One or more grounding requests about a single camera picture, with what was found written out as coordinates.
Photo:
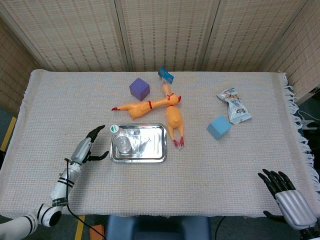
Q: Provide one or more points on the purple foam cube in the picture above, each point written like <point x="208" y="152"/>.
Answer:
<point x="138" y="88"/>

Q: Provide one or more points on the light blue foam cube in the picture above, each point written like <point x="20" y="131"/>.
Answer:
<point x="218" y="127"/>

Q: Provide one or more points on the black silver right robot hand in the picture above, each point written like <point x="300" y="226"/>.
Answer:
<point x="295" y="207"/>

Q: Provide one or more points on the clear plastic bottle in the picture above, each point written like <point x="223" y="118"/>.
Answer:
<point x="122" y="142"/>

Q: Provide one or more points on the packaged yellow rubber chicken toy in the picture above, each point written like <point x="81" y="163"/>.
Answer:
<point x="175" y="120"/>

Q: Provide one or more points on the rectangular stainless steel tray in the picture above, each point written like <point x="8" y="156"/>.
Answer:
<point x="150" y="147"/>

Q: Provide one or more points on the woven folding screen panel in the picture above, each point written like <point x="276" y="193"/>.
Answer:
<point x="12" y="70"/>
<point x="65" y="32"/>
<point x="252" y="32"/>
<point x="303" y="50"/>
<point x="167" y="32"/>

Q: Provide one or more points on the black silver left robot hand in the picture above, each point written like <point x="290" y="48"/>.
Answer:
<point x="81" y="150"/>

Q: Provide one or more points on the pale woven tablecloth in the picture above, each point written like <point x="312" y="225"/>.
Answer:
<point x="187" y="182"/>

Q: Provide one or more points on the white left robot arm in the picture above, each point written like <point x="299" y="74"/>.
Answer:
<point x="60" y="187"/>

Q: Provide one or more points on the blue padded chair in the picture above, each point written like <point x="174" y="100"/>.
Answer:
<point x="157" y="228"/>

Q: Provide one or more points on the silver snack packet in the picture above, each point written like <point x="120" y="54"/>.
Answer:
<point x="236" y="107"/>

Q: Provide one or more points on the orange foam block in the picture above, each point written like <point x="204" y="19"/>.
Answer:
<point x="96" y="235"/>

